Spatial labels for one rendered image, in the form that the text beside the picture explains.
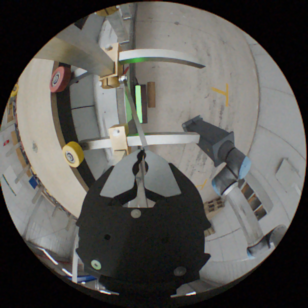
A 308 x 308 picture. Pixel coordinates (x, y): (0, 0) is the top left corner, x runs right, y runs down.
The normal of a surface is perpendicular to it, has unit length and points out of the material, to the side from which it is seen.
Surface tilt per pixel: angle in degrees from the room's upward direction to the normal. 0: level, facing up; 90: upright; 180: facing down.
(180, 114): 0
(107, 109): 0
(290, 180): 90
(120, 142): 0
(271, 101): 90
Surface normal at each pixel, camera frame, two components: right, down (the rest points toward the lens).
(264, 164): -1.00, 0.05
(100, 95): 0.05, 0.52
